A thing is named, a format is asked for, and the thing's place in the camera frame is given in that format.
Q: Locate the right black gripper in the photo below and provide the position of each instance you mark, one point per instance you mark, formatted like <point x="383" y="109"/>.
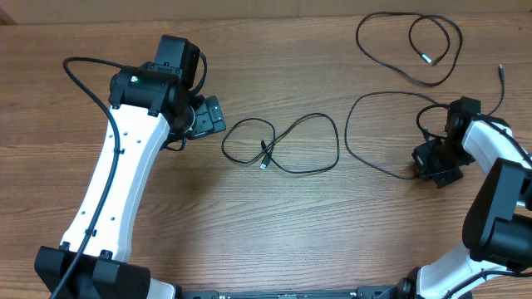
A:
<point x="437" y="166"/>

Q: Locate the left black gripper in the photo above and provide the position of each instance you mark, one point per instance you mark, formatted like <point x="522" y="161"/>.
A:
<point x="210" y="119"/>

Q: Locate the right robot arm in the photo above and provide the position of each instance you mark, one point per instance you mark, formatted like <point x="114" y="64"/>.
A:
<point x="495" y="240"/>

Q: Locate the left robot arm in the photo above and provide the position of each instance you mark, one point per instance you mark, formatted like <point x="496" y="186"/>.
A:
<point x="153" y="107"/>

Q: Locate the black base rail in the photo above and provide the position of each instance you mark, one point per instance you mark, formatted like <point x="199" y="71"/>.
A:
<point x="366" y="292"/>

